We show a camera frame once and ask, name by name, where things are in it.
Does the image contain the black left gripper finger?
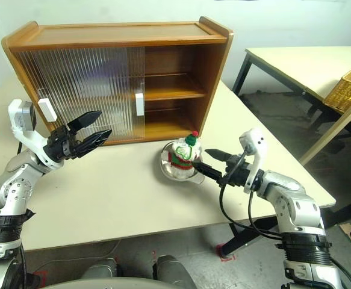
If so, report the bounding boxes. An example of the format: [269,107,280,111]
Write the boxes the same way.
[78,128,113,156]
[66,110,103,134]

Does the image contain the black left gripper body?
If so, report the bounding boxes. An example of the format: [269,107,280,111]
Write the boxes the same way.
[44,125,85,162]

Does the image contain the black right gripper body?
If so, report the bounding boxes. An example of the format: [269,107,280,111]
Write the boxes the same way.
[222,152,253,189]

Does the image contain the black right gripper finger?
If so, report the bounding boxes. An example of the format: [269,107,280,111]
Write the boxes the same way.
[204,148,231,163]
[192,161,226,184]

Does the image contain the white knit toy red green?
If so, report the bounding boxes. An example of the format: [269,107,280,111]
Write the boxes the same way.
[166,131,205,180]

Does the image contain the white block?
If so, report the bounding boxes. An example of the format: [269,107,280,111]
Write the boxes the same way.
[37,98,58,123]

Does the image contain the white door handle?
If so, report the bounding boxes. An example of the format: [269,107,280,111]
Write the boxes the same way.
[134,92,145,116]

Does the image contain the ribbed clear sliding door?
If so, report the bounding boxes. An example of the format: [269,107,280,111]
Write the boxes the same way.
[12,48,131,142]
[42,46,146,142]

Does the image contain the brown wooden cabinet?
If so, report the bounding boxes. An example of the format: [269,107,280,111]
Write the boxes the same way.
[1,16,235,147]

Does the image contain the silver metal bowl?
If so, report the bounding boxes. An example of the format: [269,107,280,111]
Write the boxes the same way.
[159,141,206,185]

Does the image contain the black table leg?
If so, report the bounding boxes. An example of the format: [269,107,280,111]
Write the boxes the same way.
[222,215,284,259]

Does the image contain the grey rounded robot leg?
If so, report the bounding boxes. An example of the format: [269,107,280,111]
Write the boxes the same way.
[152,254,196,289]
[81,256,119,280]

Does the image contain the beige side table black legs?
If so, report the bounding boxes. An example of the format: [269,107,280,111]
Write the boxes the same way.
[232,45,351,166]

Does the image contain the yellow wicker basket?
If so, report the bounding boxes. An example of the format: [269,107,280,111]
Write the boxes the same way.
[324,62,351,114]

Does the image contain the white curved robot torso rim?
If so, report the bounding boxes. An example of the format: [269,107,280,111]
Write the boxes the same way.
[36,276,176,289]

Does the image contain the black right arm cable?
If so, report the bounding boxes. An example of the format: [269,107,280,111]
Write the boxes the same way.
[219,149,286,240]

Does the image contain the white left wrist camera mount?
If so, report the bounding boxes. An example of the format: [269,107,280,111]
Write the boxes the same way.
[7,98,65,176]

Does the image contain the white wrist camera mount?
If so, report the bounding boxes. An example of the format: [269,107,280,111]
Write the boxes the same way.
[7,98,65,176]
[238,128,270,193]

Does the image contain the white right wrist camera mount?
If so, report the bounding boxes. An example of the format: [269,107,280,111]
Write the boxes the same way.
[238,128,270,193]

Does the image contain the white floor cable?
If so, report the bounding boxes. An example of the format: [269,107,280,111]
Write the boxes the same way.
[33,239,123,272]

